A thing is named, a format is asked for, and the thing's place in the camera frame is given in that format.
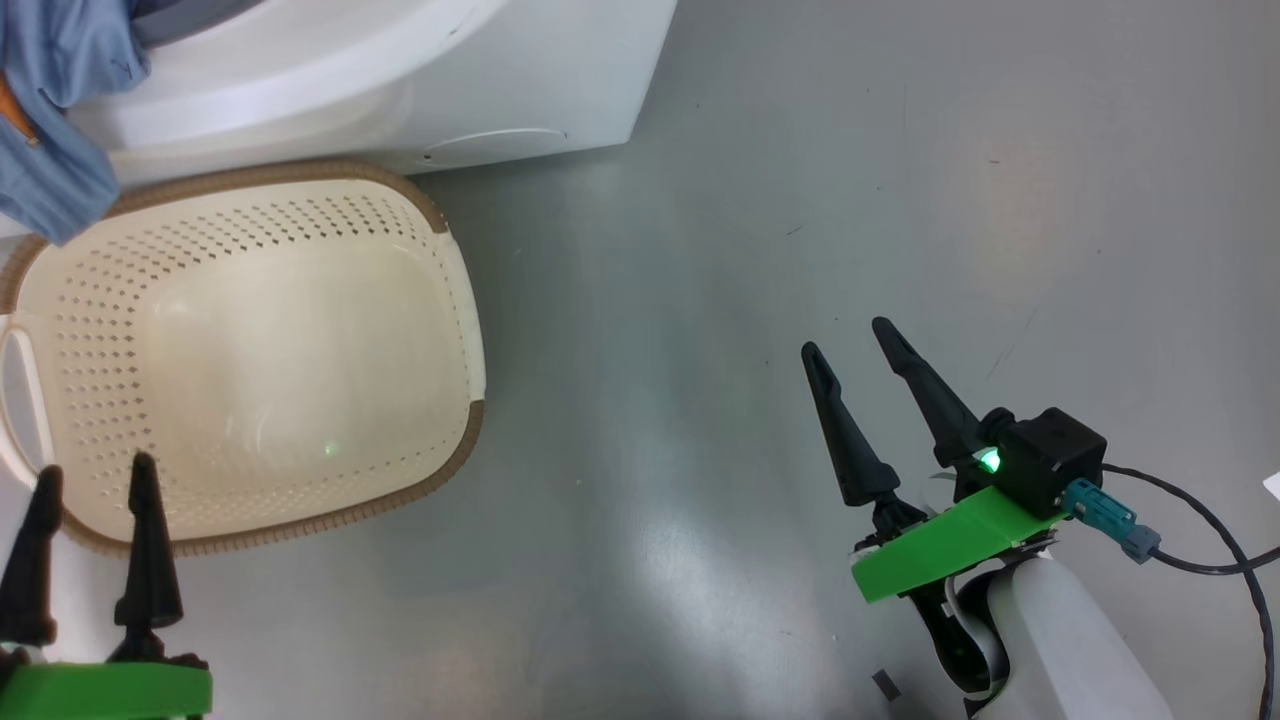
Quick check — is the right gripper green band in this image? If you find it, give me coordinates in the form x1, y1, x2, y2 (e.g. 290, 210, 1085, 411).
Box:
800, 317, 1066, 696

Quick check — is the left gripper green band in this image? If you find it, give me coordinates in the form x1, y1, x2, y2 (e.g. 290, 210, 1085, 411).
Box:
0, 452, 213, 720

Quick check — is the blue and cream print garment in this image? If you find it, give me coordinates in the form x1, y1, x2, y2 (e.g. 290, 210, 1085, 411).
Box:
0, 0, 153, 247

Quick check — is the white front-load washing machine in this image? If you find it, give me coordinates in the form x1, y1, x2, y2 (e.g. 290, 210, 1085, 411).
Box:
0, 0, 679, 241

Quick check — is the cream perforated laundry basket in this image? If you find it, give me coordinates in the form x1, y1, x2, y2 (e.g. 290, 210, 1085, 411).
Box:
0, 158, 488, 558

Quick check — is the round white filter cover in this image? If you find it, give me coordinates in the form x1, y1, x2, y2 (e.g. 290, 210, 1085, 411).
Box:
420, 127, 571, 169

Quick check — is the teal cable connector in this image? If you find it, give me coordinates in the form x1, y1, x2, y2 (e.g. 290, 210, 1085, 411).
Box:
1062, 478, 1163, 563

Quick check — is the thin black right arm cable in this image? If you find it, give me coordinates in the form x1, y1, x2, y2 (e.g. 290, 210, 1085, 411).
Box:
1100, 465, 1280, 720

